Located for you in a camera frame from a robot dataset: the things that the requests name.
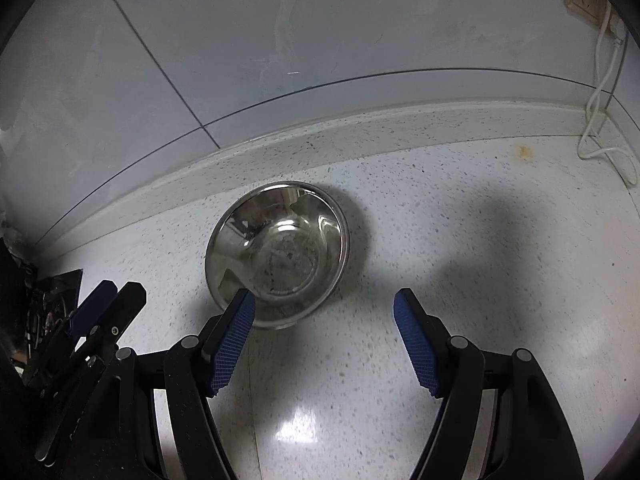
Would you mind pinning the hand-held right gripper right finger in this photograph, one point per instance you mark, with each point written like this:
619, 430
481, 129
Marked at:
415, 345

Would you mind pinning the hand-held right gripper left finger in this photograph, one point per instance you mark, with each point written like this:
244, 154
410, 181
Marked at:
232, 345

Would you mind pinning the medium steel bowl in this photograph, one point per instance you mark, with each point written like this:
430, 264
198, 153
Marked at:
285, 255

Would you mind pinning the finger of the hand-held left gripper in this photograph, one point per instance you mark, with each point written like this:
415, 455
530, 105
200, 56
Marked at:
92, 307
127, 300

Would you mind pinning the black gas stove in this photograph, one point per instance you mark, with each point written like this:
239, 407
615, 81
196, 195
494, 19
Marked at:
55, 295

